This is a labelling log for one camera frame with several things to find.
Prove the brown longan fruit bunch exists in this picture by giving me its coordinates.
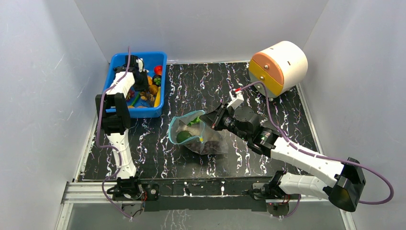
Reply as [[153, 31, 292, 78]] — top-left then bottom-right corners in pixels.
[[140, 84, 159, 103]]

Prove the grey toy fish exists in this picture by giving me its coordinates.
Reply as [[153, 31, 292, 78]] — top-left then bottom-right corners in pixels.
[[176, 122, 206, 137]]

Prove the clear zip top bag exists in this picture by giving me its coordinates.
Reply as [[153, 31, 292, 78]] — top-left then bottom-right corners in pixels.
[[168, 110, 228, 155]]

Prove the green toy avocado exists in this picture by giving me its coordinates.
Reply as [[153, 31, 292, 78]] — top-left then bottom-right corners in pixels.
[[176, 130, 192, 144]]

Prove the green toy lettuce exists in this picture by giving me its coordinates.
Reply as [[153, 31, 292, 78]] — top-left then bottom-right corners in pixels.
[[187, 116, 201, 127]]

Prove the dark purple grape bunch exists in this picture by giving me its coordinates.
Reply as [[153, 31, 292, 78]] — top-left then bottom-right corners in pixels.
[[196, 138, 228, 155]]

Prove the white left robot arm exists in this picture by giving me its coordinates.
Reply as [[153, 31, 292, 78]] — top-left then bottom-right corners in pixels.
[[95, 55, 147, 200]]

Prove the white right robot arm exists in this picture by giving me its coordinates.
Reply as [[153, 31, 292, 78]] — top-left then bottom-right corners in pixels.
[[200, 104, 366, 212]]

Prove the dark mangosteen with green top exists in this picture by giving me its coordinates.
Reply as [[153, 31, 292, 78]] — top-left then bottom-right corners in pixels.
[[152, 74, 162, 87]]

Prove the orange toy fruit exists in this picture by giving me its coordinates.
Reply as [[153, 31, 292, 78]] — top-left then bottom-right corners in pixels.
[[147, 76, 154, 85]]

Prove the green toy bean pod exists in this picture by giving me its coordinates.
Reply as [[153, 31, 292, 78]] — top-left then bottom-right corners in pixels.
[[128, 94, 140, 108]]

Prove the yellow toy banana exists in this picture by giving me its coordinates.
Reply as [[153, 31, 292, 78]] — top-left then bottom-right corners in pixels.
[[154, 87, 161, 107]]

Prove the blue plastic bin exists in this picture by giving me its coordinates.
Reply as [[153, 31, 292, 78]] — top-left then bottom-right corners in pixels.
[[103, 51, 167, 118]]

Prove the cylindrical drawer box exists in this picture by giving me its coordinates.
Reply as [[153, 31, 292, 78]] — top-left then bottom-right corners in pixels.
[[248, 41, 308, 99]]

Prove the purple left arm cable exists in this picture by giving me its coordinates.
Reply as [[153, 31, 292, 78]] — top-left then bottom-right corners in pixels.
[[96, 46, 134, 219]]

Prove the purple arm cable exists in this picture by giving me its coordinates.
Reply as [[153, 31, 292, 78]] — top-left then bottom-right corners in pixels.
[[236, 81, 395, 206], [96, 46, 134, 219]]

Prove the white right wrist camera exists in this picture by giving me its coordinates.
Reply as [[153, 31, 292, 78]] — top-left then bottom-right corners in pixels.
[[227, 88, 244, 110]]

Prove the black base frame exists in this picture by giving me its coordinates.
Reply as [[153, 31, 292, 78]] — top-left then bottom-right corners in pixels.
[[120, 176, 302, 213]]

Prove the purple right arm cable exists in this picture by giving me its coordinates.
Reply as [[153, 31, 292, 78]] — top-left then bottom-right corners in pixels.
[[236, 81, 395, 206]]

